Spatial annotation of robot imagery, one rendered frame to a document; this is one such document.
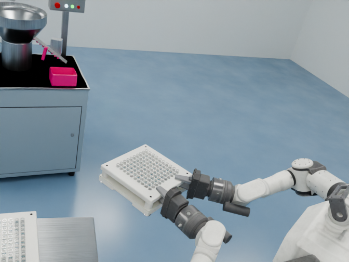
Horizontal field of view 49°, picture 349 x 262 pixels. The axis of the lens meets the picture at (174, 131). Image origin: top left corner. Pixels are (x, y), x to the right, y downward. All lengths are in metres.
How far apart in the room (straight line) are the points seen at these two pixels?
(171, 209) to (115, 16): 4.36
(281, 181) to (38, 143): 1.78
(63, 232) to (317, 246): 0.83
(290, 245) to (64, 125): 1.96
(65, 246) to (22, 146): 1.48
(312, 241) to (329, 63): 5.69
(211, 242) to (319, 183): 0.48
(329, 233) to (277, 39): 5.92
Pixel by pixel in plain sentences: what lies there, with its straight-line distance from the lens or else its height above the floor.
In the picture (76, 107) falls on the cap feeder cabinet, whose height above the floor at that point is 0.62.
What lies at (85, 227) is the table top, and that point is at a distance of 1.43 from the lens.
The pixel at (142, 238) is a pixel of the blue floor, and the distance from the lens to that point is 2.64.
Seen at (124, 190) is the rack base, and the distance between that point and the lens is 1.38.
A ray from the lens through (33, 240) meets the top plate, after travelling 1.30.
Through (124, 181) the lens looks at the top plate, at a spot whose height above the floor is 1.06.
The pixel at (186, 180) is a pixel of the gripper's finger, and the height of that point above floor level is 1.07.
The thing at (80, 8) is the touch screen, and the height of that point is 1.17.
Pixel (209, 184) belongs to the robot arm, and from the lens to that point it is 1.41.
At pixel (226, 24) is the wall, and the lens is 6.19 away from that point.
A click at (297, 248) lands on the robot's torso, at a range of 1.06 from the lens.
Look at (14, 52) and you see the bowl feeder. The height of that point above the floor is 0.89.
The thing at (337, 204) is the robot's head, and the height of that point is 1.38.
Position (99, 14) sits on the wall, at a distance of 5.38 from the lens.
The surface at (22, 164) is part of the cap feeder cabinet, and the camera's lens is 2.86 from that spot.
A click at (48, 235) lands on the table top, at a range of 1.41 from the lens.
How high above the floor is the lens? 1.91
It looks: 30 degrees down
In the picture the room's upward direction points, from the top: 14 degrees clockwise
